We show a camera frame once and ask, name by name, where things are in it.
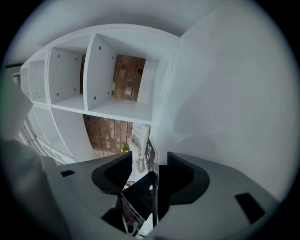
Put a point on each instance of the small green figure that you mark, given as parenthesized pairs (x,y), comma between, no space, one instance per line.
(126,147)

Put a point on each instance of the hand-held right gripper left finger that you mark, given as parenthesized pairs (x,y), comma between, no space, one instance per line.
(77,187)

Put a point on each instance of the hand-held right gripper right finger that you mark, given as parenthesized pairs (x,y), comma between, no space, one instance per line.
(211,187)

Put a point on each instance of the white cube shelf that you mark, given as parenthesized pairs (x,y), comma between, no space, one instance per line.
(68,103)

